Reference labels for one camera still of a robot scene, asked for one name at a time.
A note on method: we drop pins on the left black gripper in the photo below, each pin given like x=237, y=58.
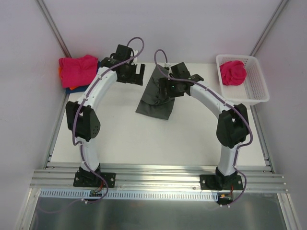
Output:
x=135, y=76

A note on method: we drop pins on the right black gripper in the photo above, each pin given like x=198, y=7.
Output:
x=163, y=87

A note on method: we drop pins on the dark grey t-shirt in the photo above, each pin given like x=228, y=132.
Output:
x=152, y=104

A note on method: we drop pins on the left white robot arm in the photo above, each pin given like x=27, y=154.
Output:
x=82, y=119

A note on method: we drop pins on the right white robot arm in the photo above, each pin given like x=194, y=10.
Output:
x=232, y=122

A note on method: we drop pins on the folded blue t-shirt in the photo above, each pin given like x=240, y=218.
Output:
x=89, y=75

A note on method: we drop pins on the folded pink t-shirt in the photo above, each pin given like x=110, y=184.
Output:
x=77, y=65

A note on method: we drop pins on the crumpled pink t-shirt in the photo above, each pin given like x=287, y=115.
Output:
x=233, y=73

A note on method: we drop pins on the folded orange t-shirt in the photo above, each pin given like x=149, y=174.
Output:
x=67, y=79

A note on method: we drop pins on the white plastic basket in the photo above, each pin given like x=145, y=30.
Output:
x=253, y=90

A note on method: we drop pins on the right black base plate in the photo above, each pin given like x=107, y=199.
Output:
x=219, y=182

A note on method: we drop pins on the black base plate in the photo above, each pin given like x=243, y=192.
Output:
x=92, y=181
x=219, y=182

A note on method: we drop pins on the aluminium mounting rail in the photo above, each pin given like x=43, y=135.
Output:
x=260, y=179

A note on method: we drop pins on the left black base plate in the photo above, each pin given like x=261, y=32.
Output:
x=92, y=181

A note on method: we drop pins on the white slotted cable duct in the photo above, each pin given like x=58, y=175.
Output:
x=130, y=195

